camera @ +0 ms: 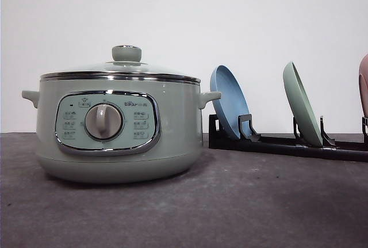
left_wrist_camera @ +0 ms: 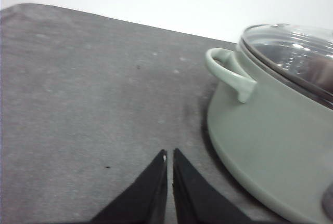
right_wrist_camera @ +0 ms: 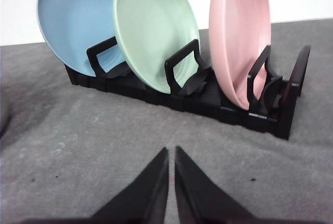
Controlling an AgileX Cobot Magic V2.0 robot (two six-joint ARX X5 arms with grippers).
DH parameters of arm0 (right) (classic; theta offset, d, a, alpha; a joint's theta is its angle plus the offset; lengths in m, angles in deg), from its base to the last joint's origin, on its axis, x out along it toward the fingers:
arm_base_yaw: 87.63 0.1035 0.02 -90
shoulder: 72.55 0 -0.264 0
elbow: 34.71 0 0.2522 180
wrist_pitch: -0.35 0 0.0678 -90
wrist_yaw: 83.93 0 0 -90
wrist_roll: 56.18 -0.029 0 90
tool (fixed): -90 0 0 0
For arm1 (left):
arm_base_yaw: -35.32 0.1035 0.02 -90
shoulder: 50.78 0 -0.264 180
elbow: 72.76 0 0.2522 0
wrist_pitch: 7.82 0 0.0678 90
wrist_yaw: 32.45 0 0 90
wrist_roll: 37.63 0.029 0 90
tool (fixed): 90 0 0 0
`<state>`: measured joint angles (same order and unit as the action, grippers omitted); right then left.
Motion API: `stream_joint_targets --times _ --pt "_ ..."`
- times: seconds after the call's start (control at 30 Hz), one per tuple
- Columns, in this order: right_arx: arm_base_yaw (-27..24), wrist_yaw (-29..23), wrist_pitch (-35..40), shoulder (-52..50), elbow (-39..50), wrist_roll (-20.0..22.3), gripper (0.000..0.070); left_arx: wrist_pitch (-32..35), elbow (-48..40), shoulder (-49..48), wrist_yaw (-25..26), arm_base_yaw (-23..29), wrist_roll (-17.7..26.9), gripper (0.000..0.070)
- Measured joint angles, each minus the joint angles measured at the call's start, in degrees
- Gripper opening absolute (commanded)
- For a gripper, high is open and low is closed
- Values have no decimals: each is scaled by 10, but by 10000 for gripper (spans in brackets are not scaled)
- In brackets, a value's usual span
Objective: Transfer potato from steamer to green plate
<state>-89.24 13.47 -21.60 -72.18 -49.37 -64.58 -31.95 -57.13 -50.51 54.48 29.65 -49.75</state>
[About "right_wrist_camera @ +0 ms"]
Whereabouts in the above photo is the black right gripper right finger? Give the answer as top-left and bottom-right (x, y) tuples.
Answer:
(175, 146), (253, 224)

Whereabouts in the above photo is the black plate rack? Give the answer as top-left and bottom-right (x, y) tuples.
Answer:
(65, 37), (311, 139)

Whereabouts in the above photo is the green plate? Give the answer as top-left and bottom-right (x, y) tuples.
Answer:
(113, 0), (200, 93)

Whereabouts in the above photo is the green electric steamer pot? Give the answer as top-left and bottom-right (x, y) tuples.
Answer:
(0, 91), (9, 137)

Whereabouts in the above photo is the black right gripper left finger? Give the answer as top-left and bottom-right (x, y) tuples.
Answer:
(88, 147), (169, 224)

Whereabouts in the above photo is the blue plate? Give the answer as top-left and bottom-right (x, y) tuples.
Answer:
(38, 0), (123, 76)

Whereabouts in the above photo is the pink plate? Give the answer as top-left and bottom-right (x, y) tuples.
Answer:
(209, 0), (271, 110)

